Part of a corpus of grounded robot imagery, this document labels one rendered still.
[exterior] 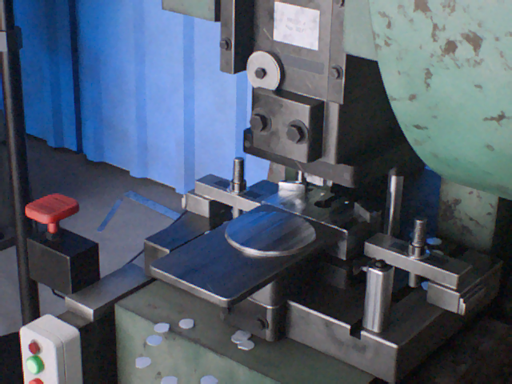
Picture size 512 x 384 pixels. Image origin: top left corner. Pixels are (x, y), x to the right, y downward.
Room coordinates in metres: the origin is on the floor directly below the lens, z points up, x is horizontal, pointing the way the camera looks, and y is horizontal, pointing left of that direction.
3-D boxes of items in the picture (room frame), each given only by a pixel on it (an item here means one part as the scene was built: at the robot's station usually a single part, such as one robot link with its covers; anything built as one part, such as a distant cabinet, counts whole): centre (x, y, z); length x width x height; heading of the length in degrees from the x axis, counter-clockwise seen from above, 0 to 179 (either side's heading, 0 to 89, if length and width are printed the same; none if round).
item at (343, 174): (1.34, -0.10, 0.86); 0.20 x 0.16 x 0.05; 52
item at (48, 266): (1.34, 0.29, 0.62); 0.10 x 0.06 x 0.20; 52
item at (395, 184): (1.33, -0.20, 0.81); 0.02 x 0.02 x 0.14; 52
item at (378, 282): (1.12, -0.16, 0.75); 0.03 x 0.03 x 0.10; 52
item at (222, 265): (1.19, 0.01, 0.72); 0.25 x 0.14 x 0.14; 142
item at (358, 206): (1.30, -0.16, 0.78); 0.04 x 0.03 x 0.02; 52
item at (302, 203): (1.33, -0.10, 0.76); 0.15 x 0.09 x 0.05; 52
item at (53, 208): (1.35, 0.30, 0.72); 0.07 x 0.06 x 0.08; 142
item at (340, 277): (1.34, -0.10, 0.72); 0.20 x 0.16 x 0.03; 52
